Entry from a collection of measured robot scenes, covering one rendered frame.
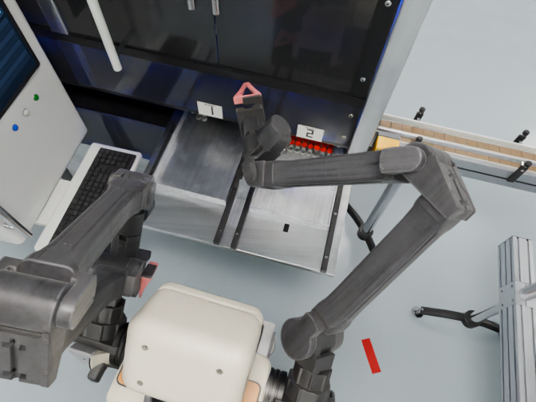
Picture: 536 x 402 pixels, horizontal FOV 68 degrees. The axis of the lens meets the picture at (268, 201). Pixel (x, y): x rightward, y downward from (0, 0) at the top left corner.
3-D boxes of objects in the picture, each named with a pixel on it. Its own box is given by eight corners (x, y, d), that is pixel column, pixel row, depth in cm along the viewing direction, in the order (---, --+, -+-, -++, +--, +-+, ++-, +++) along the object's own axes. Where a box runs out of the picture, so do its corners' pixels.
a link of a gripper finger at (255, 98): (258, 73, 98) (262, 100, 93) (262, 95, 104) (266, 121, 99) (230, 77, 99) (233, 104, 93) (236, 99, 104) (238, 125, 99)
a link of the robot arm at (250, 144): (239, 163, 93) (258, 171, 96) (257, 146, 88) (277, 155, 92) (237, 140, 96) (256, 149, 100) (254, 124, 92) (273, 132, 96)
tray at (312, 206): (274, 132, 146) (275, 126, 143) (344, 148, 144) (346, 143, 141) (249, 211, 130) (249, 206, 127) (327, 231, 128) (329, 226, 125)
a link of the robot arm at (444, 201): (477, 193, 53) (502, 199, 59) (410, 132, 60) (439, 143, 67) (293, 369, 73) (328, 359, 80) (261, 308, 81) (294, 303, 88)
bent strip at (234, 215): (240, 187, 134) (239, 179, 129) (248, 190, 134) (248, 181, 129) (226, 224, 128) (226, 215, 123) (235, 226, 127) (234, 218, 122)
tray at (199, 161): (187, 112, 149) (186, 105, 146) (254, 128, 147) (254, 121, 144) (151, 187, 133) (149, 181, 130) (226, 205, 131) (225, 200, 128)
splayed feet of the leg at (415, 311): (411, 303, 207) (422, 296, 195) (510, 329, 203) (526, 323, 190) (410, 318, 203) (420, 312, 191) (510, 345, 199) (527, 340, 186)
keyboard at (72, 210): (101, 148, 149) (99, 144, 147) (136, 156, 148) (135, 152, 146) (49, 245, 130) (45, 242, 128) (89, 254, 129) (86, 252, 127)
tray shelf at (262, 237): (175, 112, 151) (175, 109, 150) (356, 155, 145) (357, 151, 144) (121, 222, 129) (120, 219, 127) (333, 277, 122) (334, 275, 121)
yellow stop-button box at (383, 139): (372, 143, 136) (378, 130, 129) (393, 148, 135) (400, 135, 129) (369, 161, 132) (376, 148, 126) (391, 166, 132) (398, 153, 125)
